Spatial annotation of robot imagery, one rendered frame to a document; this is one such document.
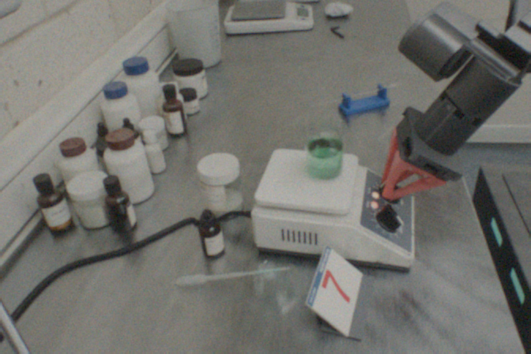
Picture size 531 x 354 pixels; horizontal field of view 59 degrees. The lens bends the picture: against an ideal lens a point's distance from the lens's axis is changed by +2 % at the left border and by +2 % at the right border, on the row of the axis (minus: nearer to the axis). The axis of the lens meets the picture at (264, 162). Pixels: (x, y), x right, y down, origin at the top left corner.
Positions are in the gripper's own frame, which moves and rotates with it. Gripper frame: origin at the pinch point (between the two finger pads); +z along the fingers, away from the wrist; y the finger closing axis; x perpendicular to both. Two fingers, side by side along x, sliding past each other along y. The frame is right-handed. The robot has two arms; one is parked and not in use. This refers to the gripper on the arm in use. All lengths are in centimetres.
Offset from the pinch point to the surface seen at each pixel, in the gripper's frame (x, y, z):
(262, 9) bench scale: -23, -87, 21
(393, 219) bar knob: 0.0, 6.1, -0.1
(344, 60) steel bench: -1, -59, 12
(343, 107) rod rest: -1.9, -32.4, 9.3
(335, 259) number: -4.6, 10.6, 5.6
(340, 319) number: -3.2, 17.8, 6.5
